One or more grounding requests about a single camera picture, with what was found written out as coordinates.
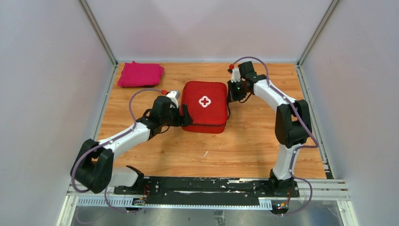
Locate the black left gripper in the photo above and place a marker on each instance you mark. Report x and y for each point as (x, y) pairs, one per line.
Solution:
(184, 120)

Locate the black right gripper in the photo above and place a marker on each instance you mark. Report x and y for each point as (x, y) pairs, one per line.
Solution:
(232, 97)

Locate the black red medicine case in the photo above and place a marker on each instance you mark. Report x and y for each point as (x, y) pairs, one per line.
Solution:
(207, 106)

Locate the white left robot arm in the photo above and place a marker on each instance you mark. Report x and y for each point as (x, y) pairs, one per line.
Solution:
(93, 169)

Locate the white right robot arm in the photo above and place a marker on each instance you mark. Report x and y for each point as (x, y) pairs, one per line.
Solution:
(292, 122)

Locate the pink folded cloth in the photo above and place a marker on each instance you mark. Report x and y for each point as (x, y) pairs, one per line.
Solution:
(141, 75)

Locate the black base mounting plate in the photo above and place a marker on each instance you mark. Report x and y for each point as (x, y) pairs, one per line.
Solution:
(207, 191)

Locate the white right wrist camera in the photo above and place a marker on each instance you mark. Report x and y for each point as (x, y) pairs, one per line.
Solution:
(235, 75)

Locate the aluminium frame rail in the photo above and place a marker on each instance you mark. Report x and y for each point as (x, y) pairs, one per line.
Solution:
(97, 30)

